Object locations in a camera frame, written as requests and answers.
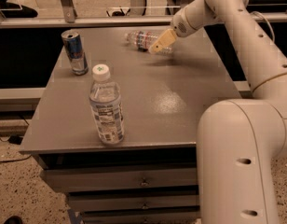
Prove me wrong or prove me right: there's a top grey drawer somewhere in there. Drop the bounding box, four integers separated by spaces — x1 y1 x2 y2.
40 164 198 193

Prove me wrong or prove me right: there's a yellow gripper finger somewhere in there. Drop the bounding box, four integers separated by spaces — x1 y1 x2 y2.
148 28 177 53

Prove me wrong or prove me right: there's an upright clear water bottle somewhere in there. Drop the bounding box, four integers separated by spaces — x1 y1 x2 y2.
89 64 124 145

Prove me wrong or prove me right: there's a grey drawer cabinet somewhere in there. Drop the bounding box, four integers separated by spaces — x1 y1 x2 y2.
19 24 253 224

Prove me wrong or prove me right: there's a middle grey drawer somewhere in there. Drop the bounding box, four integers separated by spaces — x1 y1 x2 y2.
68 193 199 212

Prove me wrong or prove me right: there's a black chair base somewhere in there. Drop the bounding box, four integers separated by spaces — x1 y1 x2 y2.
0 0 38 18

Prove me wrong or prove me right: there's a clear water bottle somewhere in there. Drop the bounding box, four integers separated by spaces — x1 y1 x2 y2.
125 30 172 54
89 64 124 145

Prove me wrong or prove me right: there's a bottom grey drawer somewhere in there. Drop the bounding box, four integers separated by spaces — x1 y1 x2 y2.
82 208 200 224

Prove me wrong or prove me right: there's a black shoe tip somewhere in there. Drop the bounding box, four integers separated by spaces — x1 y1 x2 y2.
4 216 22 224

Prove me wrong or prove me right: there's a blue silver energy drink can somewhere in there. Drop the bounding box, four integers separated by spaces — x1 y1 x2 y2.
61 30 89 76

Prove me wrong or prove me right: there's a black floor cable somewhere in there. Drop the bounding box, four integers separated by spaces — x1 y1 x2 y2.
0 115 33 164

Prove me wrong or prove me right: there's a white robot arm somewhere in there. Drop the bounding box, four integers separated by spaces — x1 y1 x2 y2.
150 0 287 224

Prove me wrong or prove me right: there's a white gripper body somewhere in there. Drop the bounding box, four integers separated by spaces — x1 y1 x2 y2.
171 0 219 37

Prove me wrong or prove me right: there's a grey drawer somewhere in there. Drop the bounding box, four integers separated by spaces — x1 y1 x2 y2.
82 208 200 224
68 193 199 212
40 164 198 193

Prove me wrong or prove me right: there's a grey metal frame rail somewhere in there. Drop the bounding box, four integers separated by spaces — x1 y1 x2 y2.
0 0 287 30

